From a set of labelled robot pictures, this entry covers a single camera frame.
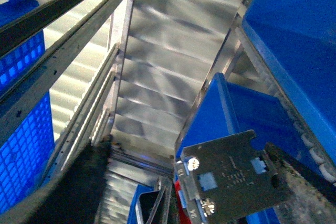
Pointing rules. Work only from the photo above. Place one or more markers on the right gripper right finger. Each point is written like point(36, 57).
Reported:
point(311, 197)

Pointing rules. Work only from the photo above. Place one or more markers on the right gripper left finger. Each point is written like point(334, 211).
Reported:
point(73, 197)

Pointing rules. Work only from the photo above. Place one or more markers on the red push button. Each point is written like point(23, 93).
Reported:
point(225, 179)

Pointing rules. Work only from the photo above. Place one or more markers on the blue bin with buttons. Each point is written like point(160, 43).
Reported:
point(296, 39)

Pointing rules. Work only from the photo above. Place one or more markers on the upper shelf blue crate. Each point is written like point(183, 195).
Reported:
point(26, 152)

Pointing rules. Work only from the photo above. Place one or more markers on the steel roller track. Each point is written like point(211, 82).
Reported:
point(316, 150)

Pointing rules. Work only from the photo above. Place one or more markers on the grey curtain backdrop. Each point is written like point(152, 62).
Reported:
point(167, 50)

